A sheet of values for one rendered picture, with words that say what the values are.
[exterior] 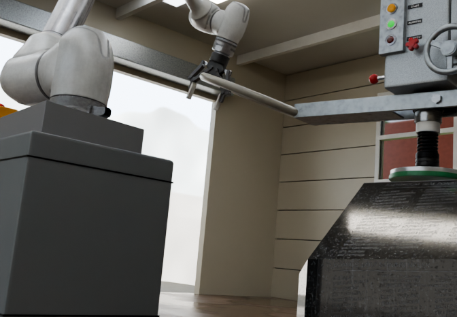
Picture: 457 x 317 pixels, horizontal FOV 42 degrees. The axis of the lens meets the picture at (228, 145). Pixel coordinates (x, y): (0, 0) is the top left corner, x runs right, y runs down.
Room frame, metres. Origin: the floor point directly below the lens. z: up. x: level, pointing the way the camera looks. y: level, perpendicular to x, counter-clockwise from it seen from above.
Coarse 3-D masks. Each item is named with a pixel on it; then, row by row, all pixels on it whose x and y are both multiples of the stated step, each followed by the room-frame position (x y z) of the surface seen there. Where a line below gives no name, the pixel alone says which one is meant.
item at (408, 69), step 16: (416, 0) 1.67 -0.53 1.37; (432, 0) 1.64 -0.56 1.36; (448, 0) 1.61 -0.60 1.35; (416, 16) 1.67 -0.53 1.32; (432, 16) 1.64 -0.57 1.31; (448, 16) 1.61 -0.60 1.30; (416, 32) 1.67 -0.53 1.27; (432, 32) 1.64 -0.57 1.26; (448, 32) 1.61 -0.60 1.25; (432, 48) 1.64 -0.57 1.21; (400, 64) 1.70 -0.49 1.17; (416, 64) 1.67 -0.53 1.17; (384, 80) 1.73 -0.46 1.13; (400, 80) 1.70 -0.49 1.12; (416, 80) 1.66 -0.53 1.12; (432, 80) 1.64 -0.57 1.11; (448, 80) 1.61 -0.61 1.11
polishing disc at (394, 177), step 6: (390, 174) 1.75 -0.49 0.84; (396, 174) 1.71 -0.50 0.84; (402, 174) 1.69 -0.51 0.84; (408, 174) 1.68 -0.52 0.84; (414, 174) 1.66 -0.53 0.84; (420, 174) 1.65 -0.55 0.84; (426, 174) 1.65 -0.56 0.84; (432, 174) 1.64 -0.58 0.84; (438, 174) 1.64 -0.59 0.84; (444, 174) 1.64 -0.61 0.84; (450, 174) 1.65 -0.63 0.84; (456, 174) 1.65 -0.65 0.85; (390, 180) 1.79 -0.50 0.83; (396, 180) 1.78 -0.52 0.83; (402, 180) 1.77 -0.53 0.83; (408, 180) 1.76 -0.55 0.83; (414, 180) 1.75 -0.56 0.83; (420, 180) 1.74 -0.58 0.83; (426, 180) 1.73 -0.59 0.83
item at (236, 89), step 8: (208, 80) 2.04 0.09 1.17; (216, 80) 2.00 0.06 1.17; (224, 80) 1.98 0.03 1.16; (232, 88) 1.97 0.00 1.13; (240, 88) 1.95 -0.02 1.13; (248, 88) 1.96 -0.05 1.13; (240, 96) 2.39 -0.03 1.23; (248, 96) 1.95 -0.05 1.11; (256, 96) 1.95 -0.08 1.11; (264, 96) 1.95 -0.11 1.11; (264, 104) 2.40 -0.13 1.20; (272, 104) 1.95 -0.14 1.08; (280, 104) 1.96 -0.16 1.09; (288, 112) 1.98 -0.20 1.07; (296, 112) 1.99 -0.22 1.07
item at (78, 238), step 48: (0, 144) 1.42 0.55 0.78; (48, 144) 1.32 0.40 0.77; (96, 144) 1.40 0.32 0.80; (0, 192) 1.39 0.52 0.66; (48, 192) 1.33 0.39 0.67; (96, 192) 1.41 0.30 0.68; (144, 192) 1.50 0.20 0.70; (0, 240) 1.35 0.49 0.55; (48, 240) 1.34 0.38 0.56; (96, 240) 1.42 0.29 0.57; (144, 240) 1.51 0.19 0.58; (0, 288) 1.32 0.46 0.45; (48, 288) 1.35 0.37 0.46; (96, 288) 1.43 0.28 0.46; (144, 288) 1.52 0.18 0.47
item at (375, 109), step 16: (384, 96) 1.78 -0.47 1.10; (400, 96) 1.75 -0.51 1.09; (416, 96) 1.71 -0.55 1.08; (432, 96) 1.67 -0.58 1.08; (448, 96) 1.65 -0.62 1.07; (304, 112) 1.98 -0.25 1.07; (320, 112) 1.93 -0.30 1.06; (336, 112) 1.89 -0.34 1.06; (352, 112) 1.85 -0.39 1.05; (368, 112) 1.82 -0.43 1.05; (384, 112) 1.80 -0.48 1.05; (400, 112) 1.86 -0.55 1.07
